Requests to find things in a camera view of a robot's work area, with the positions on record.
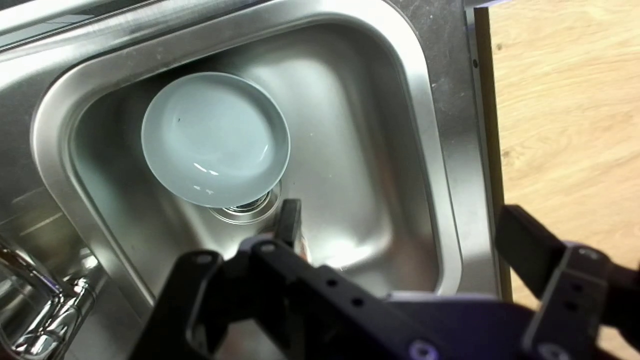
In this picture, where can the sink drain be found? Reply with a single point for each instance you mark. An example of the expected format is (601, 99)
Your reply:
(250, 207)

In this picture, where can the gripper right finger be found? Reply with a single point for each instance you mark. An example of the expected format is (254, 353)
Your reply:
(565, 280)

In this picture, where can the chrome tap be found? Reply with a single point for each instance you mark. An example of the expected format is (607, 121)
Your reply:
(45, 305)

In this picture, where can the stainless steel sink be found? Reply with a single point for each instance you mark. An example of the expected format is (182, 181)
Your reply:
(350, 150)

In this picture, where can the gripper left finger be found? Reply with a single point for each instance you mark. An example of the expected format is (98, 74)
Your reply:
(280, 280)

